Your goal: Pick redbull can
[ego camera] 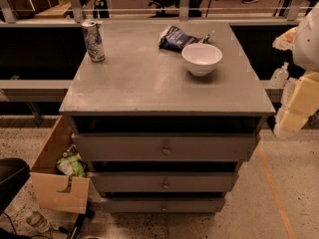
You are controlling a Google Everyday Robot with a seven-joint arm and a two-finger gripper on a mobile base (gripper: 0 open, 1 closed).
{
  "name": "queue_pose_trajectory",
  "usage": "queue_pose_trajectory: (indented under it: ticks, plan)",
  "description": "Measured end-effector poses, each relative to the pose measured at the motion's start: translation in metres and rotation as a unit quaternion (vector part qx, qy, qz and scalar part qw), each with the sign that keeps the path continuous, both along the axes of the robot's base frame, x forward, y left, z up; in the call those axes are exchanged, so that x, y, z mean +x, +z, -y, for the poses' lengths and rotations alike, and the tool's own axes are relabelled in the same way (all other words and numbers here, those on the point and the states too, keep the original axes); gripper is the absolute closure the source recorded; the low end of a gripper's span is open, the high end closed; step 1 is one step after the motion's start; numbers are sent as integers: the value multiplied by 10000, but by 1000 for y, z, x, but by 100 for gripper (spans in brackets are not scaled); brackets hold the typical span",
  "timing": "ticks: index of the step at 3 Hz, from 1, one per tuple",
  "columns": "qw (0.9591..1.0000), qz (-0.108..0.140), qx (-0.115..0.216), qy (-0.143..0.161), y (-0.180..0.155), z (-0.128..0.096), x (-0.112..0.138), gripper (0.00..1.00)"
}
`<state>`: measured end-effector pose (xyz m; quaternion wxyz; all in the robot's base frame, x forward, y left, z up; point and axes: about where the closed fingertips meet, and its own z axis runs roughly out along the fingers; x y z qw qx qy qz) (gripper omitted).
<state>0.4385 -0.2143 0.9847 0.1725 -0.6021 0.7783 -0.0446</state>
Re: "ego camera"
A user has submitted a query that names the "green snack bag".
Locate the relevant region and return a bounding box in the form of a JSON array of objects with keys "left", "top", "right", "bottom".
[{"left": 56, "top": 152, "right": 86, "bottom": 177}]

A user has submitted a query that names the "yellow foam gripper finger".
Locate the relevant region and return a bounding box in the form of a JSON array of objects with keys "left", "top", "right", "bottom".
[
  {"left": 273, "top": 72, "right": 319, "bottom": 137},
  {"left": 272, "top": 27, "right": 297, "bottom": 51}
]

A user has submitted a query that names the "cardboard box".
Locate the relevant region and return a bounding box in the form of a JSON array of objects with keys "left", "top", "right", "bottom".
[{"left": 30, "top": 117, "right": 89, "bottom": 214}]

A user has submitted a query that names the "redbull can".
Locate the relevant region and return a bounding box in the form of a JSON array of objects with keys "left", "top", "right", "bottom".
[{"left": 81, "top": 19, "right": 105, "bottom": 63}]

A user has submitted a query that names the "middle grey drawer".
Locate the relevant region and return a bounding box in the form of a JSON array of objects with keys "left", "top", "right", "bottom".
[{"left": 90, "top": 172, "right": 238, "bottom": 193}]

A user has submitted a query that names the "grey drawer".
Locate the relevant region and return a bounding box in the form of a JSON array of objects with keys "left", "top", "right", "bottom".
[
  {"left": 90, "top": 172, "right": 238, "bottom": 193},
  {"left": 102, "top": 197, "right": 225, "bottom": 213},
  {"left": 72, "top": 134, "right": 260, "bottom": 161}
]

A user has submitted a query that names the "top grey drawer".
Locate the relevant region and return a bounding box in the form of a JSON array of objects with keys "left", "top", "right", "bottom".
[{"left": 72, "top": 134, "right": 260, "bottom": 161}]

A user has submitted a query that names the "hand sanitizer bottle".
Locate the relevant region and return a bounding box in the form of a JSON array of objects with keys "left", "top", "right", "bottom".
[{"left": 270, "top": 62, "right": 289, "bottom": 88}]

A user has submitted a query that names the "dark blue snack bag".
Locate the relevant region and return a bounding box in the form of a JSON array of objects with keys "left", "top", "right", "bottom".
[{"left": 159, "top": 26, "right": 212, "bottom": 53}]

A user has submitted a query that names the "white bowl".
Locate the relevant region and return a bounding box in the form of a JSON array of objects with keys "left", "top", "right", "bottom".
[{"left": 181, "top": 43, "right": 223, "bottom": 77}]

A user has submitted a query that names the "bottom grey drawer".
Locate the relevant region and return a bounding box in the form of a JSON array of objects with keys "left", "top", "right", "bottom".
[{"left": 102, "top": 197, "right": 225, "bottom": 213}]

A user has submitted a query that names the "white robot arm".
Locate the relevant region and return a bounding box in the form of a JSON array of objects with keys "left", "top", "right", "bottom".
[{"left": 273, "top": 2, "right": 319, "bottom": 138}]

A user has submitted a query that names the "grey drawer cabinet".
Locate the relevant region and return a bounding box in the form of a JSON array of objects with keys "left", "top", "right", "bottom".
[{"left": 60, "top": 20, "right": 274, "bottom": 203}]

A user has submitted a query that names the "clear plastic bottle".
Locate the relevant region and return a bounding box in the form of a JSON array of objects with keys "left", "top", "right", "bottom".
[{"left": 26, "top": 211, "right": 51, "bottom": 234}]

